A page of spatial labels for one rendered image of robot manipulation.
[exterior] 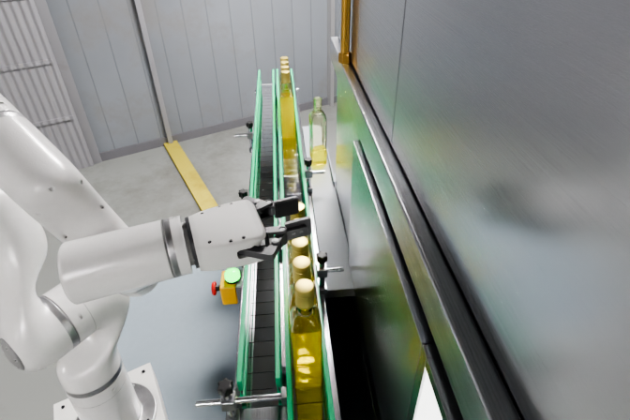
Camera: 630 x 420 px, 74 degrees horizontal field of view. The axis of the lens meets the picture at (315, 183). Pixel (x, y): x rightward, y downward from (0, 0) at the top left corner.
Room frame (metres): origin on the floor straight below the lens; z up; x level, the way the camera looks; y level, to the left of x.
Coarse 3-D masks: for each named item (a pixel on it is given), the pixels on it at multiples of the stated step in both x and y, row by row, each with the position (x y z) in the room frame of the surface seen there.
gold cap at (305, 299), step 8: (304, 280) 0.52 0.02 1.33; (296, 288) 0.50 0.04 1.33; (304, 288) 0.50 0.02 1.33; (312, 288) 0.50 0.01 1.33; (296, 296) 0.50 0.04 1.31; (304, 296) 0.49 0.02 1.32; (312, 296) 0.50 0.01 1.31; (296, 304) 0.50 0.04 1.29; (304, 304) 0.49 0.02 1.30; (312, 304) 0.50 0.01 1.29
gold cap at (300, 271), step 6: (300, 258) 0.58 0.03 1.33; (306, 258) 0.58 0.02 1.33; (294, 264) 0.56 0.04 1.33; (300, 264) 0.56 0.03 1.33; (306, 264) 0.56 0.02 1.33; (294, 270) 0.56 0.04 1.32; (300, 270) 0.55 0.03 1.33; (306, 270) 0.55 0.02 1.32; (294, 276) 0.56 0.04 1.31; (300, 276) 0.55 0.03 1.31; (306, 276) 0.55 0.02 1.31
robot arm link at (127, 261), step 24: (72, 240) 0.42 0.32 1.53; (96, 240) 0.41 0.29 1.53; (120, 240) 0.41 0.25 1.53; (144, 240) 0.41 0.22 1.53; (72, 264) 0.38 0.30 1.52; (96, 264) 0.38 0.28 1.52; (120, 264) 0.39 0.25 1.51; (144, 264) 0.39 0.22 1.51; (168, 264) 0.40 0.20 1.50; (72, 288) 0.36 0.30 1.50; (96, 288) 0.37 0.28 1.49; (120, 288) 0.38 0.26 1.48; (144, 288) 0.42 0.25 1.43
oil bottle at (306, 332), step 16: (304, 320) 0.49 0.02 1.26; (320, 320) 0.50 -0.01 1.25; (304, 336) 0.48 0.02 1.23; (320, 336) 0.49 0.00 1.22; (304, 352) 0.48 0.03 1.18; (320, 352) 0.48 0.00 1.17; (304, 368) 0.48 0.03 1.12; (320, 368) 0.48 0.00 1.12; (304, 384) 0.48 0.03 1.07; (320, 384) 0.48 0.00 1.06
